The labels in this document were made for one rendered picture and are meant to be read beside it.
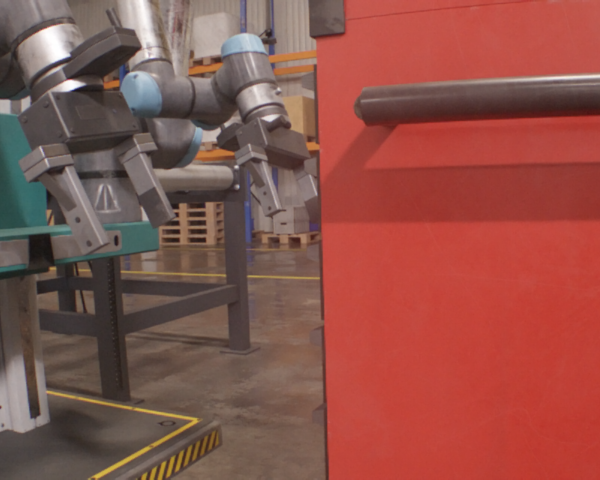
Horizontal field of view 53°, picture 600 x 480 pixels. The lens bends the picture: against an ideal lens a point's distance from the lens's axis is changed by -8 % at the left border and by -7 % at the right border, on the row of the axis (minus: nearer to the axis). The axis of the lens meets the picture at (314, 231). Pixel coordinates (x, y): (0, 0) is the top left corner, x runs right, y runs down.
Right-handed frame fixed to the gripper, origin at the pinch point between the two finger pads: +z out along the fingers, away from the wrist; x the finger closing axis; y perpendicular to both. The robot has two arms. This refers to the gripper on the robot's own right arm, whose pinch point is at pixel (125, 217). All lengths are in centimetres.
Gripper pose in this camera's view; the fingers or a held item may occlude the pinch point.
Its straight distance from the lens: 65.7
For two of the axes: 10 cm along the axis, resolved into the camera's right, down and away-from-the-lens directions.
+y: -8.6, 4.0, 3.2
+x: -2.6, 1.9, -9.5
